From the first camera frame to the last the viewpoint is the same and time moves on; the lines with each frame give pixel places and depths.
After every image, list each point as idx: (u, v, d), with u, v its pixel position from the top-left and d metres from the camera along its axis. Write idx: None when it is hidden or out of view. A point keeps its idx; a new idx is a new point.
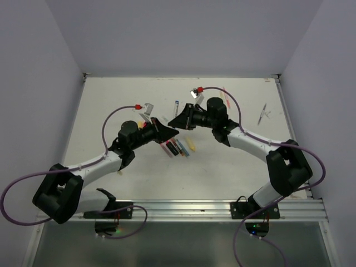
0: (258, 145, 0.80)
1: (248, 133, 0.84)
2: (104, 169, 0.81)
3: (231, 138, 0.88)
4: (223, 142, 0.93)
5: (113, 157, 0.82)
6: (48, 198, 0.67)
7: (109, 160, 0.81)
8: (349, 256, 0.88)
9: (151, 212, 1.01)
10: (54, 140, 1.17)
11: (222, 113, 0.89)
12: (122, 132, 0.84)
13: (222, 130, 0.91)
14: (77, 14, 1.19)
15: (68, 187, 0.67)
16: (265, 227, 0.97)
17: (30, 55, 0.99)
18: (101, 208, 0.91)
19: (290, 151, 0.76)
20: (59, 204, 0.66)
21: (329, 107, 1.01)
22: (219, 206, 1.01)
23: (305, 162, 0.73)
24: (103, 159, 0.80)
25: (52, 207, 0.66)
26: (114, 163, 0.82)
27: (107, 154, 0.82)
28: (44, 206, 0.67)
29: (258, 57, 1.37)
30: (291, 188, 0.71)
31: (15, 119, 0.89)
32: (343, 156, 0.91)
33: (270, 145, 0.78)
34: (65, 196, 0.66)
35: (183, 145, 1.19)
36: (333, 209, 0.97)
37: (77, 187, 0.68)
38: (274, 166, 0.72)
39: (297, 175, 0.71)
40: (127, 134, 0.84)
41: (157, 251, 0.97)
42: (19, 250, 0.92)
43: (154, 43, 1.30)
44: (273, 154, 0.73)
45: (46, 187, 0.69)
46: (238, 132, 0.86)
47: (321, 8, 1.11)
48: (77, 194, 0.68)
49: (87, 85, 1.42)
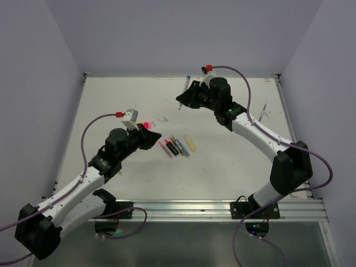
0: (266, 141, 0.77)
1: (255, 125, 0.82)
2: (84, 193, 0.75)
3: (235, 125, 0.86)
4: (226, 125, 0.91)
5: (92, 179, 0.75)
6: (26, 240, 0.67)
7: (87, 183, 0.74)
8: (349, 257, 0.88)
9: (151, 212, 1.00)
10: (54, 140, 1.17)
11: (223, 93, 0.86)
12: (110, 139, 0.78)
13: (226, 113, 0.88)
14: (77, 14, 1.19)
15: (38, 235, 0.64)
16: (265, 227, 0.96)
17: (29, 55, 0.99)
18: (100, 209, 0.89)
19: (297, 151, 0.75)
20: (36, 248, 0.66)
21: (330, 107, 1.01)
22: (219, 206, 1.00)
23: (308, 164, 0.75)
24: (81, 183, 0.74)
25: (32, 248, 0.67)
26: (97, 182, 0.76)
27: (84, 178, 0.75)
28: (25, 245, 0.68)
29: (258, 57, 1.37)
30: (290, 188, 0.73)
31: (14, 119, 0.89)
32: (344, 156, 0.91)
33: (280, 144, 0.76)
34: (38, 244, 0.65)
35: (183, 145, 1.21)
36: (334, 209, 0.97)
37: (47, 233, 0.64)
38: (282, 168, 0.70)
39: (298, 176, 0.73)
40: (115, 141, 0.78)
41: (158, 250, 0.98)
42: (20, 251, 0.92)
43: (154, 43, 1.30)
44: (282, 154, 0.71)
45: (21, 229, 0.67)
46: (245, 121, 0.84)
47: (321, 8, 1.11)
48: (50, 238, 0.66)
49: (87, 85, 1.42)
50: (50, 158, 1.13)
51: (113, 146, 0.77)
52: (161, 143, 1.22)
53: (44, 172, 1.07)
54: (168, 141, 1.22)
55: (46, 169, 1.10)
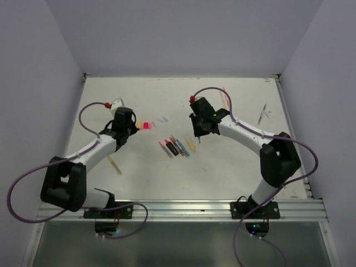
0: (251, 137, 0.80)
1: (239, 123, 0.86)
2: (100, 153, 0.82)
3: (221, 127, 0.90)
4: (213, 130, 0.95)
5: (106, 141, 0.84)
6: (55, 191, 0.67)
7: (104, 142, 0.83)
8: (349, 257, 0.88)
9: (151, 211, 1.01)
10: (54, 140, 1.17)
11: (203, 105, 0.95)
12: (119, 111, 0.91)
13: (212, 118, 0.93)
14: (77, 14, 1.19)
15: (73, 175, 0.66)
16: (265, 227, 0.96)
17: (29, 55, 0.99)
18: (103, 204, 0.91)
19: (282, 142, 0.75)
20: (68, 194, 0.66)
21: (330, 106, 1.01)
22: (217, 206, 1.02)
23: (295, 154, 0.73)
24: (99, 143, 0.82)
25: (62, 198, 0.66)
26: (109, 146, 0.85)
27: (99, 138, 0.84)
28: (54, 199, 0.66)
29: (258, 57, 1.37)
30: (281, 180, 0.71)
31: (15, 119, 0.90)
32: (344, 156, 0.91)
33: (263, 137, 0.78)
34: (73, 186, 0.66)
35: (183, 145, 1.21)
36: (334, 209, 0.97)
37: (81, 173, 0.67)
38: (268, 159, 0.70)
39: (288, 167, 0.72)
40: (124, 111, 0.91)
41: (158, 251, 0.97)
42: (20, 251, 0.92)
43: (154, 43, 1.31)
44: (267, 147, 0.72)
45: (50, 181, 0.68)
46: (230, 122, 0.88)
47: (321, 8, 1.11)
48: (82, 181, 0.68)
49: (87, 85, 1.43)
50: (50, 158, 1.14)
51: (123, 115, 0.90)
52: (161, 143, 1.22)
53: (44, 172, 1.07)
54: (168, 141, 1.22)
55: (46, 169, 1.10)
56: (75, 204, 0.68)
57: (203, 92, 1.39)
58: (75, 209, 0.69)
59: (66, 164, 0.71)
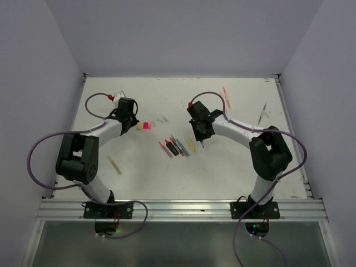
0: (242, 132, 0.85)
1: (231, 121, 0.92)
2: (107, 133, 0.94)
3: (215, 126, 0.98)
4: (208, 130, 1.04)
5: (113, 123, 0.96)
6: (70, 162, 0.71)
7: (110, 124, 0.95)
8: (349, 257, 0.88)
9: (151, 211, 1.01)
10: (55, 140, 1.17)
11: (199, 107, 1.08)
12: (123, 100, 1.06)
13: (207, 118, 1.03)
14: (77, 14, 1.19)
15: (87, 146, 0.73)
16: (265, 227, 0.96)
17: (29, 55, 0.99)
18: (104, 197, 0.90)
19: (271, 135, 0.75)
20: (82, 164, 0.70)
21: (330, 106, 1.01)
22: (217, 206, 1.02)
23: (285, 147, 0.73)
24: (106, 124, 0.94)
25: (76, 168, 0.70)
26: (114, 127, 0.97)
27: (107, 120, 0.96)
28: (68, 170, 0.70)
29: (258, 56, 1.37)
30: (273, 172, 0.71)
31: (15, 119, 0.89)
32: (344, 156, 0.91)
33: (253, 132, 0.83)
34: (87, 155, 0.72)
35: (183, 145, 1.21)
36: (334, 209, 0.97)
37: (95, 144, 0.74)
38: (257, 151, 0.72)
39: (278, 159, 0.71)
40: (127, 99, 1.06)
41: (158, 251, 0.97)
42: (19, 251, 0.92)
43: (154, 43, 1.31)
44: (256, 140, 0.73)
45: (65, 152, 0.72)
46: (223, 120, 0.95)
47: (321, 8, 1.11)
48: (94, 153, 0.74)
49: (87, 85, 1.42)
50: (51, 157, 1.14)
51: (126, 103, 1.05)
52: (162, 143, 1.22)
53: (43, 172, 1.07)
54: (168, 141, 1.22)
55: (46, 169, 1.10)
56: (89, 174, 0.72)
57: (203, 92, 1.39)
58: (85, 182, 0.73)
59: (79, 139, 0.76)
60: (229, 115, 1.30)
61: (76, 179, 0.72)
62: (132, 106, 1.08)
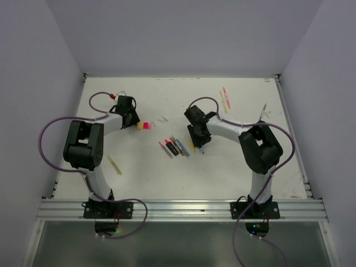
0: (232, 128, 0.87)
1: (223, 119, 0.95)
2: (108, 125, 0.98)
3: (210, 126, 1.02)
4: (204, 131, 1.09)
5: (115, 115, 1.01)
6: (77, 148, 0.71)
7: (113, 116, 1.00)
8: (349, 257, 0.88)
9: (151, 211, 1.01)
10: (55, 140, 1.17)
11: (196, 110, 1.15)
12: (122, 98, 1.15)
13: (202, 119, 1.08)
14: (77, 13, 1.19)
15: (93, 132, 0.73)
16: (265, 227, 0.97)
17: (29, 55, 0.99)
18: (105, 194, 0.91)
19: (261, 130, 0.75)
20: (89, 149, 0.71)
21: (330, 105, 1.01)
22: (217, 206, 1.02)
23: (275, 139, 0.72)
24: (108, 117, 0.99)
25: (83, 153, 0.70)
26: (117, 120, 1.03)
27: (109, 114, 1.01)
28: (75, 155, 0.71)
29: (258, 56, 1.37)
30: (263, 165, 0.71)
31: (14, 118, 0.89)
32: (345, 155, 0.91)
33: (243, 127, 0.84)
34: (94, 140, 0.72)
35: (183, 145, 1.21)
36: (334, 209, 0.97)
37: (100, 130, 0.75)
38: (247, 146, 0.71)
39: (268, 153, 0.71)
40: (126, 97, 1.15)
41: (158, 251, 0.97)
42: (19, 251, 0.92)
43: (154, 43, 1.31)
44: (245, 134, 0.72)
45: (72, 139, 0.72)
46: (216, 120, 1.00)
47: (321, 7, 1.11)
48: (100, 139, 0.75)
49: (87, 85, 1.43)
50: (51, 157, 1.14)
51: (125, 99, 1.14)
52: (161, 143, 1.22)
53: (44, 171, 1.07)
54: (168, 141, 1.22)
55: (46, 168, 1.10)
56: (95, 159, 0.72)
57: (203, 92, 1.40)
58: (92, 167, 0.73)
59: (85, 127, 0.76)
60: (229, 115, 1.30)
61: (83, 164, 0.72)
62: (130, 103, 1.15)
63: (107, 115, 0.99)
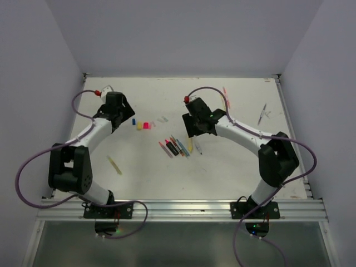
0: (249, 137, 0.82)
1: (237, 124, 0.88)
2: (98, 136, 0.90)
3: (219, 128, 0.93)
4: (210, 130, 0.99)
5: (102, 123, 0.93)
6: (63, 177, 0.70)
7: (99, 125, 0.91)
8: (349, 257, 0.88)
9: (151, 211, 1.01)
10: (55, 140, 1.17)
11: (199, 104, 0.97)
12: (109, 94, 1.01)
13: (208, 118, 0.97)
14: (77, 13, 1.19)
15: (76, 158, 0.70)
16: (265, 227, 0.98)
17: (29, 55, 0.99)
18: (104, 199, 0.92)
19: (280, 143, 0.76)
20: (75, 178, 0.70)
21: (329, 105, 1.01)
22: (215, 206, 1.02)
23: (293, 153, 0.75)
24: (95, 126, 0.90)
25: (70, 182, 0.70)
26: (104, 127, 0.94)
27: (94, 123, 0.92)
28: (61, 184, 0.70)
29: (258, 56, 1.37)
30: (280, 179, 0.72)
31: (15, 118, 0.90)
32: (344, 155, 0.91)
33: (262, 138, 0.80)
34: (78, 168, 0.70)
35: (183, 145, 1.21)
36: (333, 209, 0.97)
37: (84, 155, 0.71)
38: (267, 159, 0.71)
39: (286, 167, 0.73)
40: (115, 93, 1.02)
41: (158, 250, 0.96)
42: (20, 250, 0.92)
43: (154, 43, 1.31)
44: (265, 148, 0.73)
45: (55, 166, 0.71)
46: (227, 123, 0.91)
47: (321, 7, 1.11)
48: (86, 164, 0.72)
49: (87, 85, 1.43)
50: None
51: (113, 97, 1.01)
52: (161, 143, 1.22)
53: (44, 171, 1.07)
54: (168, 141, 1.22)
55: (46, 168, 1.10)
56: (84, 184, 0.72)
57: (203, 92, 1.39)
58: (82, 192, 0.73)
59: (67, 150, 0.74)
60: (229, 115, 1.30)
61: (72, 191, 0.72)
62: (120, 99, 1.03)
63: (93, 126, 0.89)
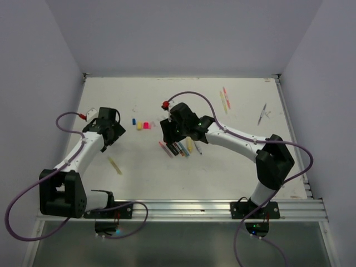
0: (243, 144, 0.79)
1: (227, 131, 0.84)
2: (90, 152, 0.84)
3: (209, 136, 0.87)
4: (200, 139, 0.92)
5: (93, 137, 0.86)
6: (54, 204, 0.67)
7: (90, 141, 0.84)
8: (349, 257, 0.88)
9: (151, 211, 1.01)
10: (55, 140, 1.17)
11: (186, 112, 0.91)
12: (103, 110, 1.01)
13: (197, 127, 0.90)
14: (77, 13, 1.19)
15: (67, 184, 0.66)
16: (265, 227, 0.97)
17: (29, 55, 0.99)
18: (104, 203, 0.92)
19: (274, 145, 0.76)
20: (68, 205, 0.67)
21: (329, 105, 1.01)
22: (207, 206, 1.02)
23: (288, 154, 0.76)
24: (85, 143, 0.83)
25: (63, 209, 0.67)
26: (96, 142, 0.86)
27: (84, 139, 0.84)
28: (54, 211, 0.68)
29: (258, 56, 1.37)
30: (280, 181, 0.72)
31: (14, 118, 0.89)
32: (344, 155, 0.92)
33: (256, 143, 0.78)
34: (70, 196, 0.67)
35: (182, 144, 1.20)
36: (333, 209, 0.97)
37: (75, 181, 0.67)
38: (266, 166, 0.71)
39: (284, 168, 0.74)
40: (109, 108, 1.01)
41: (158, 250, 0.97)
42: (19, 251, 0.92)
43: (154, 43, 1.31)
44: (262, 154, 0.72)
45: (47, 192, 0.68)
46: (217, 130, 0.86)
47: (321, 8, 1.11)
48: (78, 189, 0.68)
49: (86, 85, 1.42)
50: (50, 157, 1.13)
51: (107, 113, 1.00)
52: (161, 143, 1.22)
53: None
54: None
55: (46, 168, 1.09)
56: (78, 210, 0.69)
57: (203, 92, 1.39)
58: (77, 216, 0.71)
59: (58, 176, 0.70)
60: (229, 115, 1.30)
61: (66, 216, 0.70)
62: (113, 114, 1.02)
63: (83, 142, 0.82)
